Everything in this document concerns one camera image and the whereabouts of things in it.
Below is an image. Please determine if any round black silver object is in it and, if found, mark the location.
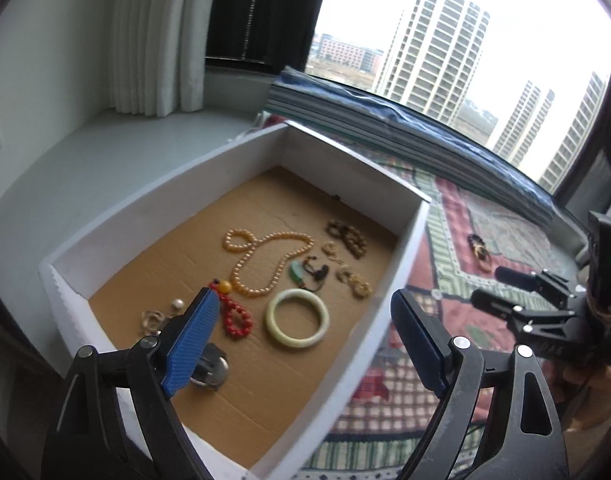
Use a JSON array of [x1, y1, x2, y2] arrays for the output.
[[190, 342, 231, 392]]

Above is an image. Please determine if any amber bead necklace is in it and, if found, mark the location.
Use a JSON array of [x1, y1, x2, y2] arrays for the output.
[[222, 227, 313, 298]]

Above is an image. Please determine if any white foam box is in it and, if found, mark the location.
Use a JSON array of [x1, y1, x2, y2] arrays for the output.
[[38, 120, 432, 480]]

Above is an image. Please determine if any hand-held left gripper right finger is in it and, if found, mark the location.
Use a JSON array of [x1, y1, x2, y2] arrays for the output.
[[390, 287, 571, 480]]

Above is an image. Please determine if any white curtain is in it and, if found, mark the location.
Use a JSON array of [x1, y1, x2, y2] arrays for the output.
[[108, 0, 222, 118]]

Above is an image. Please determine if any pale green jade bangle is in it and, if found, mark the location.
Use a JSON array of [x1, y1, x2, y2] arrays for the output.
[[264, 289, 331, 348]]

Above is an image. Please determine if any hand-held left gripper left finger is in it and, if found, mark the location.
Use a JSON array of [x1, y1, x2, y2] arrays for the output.
[[40, 287, 221, 480]]

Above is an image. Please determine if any green jade pendant brown cord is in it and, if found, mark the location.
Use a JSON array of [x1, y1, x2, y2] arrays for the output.
[[290, 255, 331, 292]]

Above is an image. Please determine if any brown wooden bead bracelet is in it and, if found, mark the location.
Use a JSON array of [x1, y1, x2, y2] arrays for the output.
[[325, 219, 369, 260]]

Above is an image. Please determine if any black window blind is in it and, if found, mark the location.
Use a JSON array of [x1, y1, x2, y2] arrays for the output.
[[204, 0, 336, 79]]

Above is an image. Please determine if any folded striped mat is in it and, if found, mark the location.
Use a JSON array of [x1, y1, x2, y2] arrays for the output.
[[264, 65, 556, 226]]

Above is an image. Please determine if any red bead bracelet yellow bead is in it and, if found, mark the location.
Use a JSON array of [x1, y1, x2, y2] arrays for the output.
[[208, 280, 254, 340]]

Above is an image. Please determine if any gold charm keychain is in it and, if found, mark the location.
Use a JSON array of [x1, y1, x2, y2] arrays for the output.
[[321, 241, 373, 297]]

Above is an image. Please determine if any patchwork checked blanket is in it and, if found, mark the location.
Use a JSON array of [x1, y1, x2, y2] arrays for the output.
[[300, 145, 603, 480]]

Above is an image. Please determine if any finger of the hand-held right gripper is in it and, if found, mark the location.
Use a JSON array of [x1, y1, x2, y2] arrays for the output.
[[495, 266, 586, 307], [470, 287, 579, 333]]

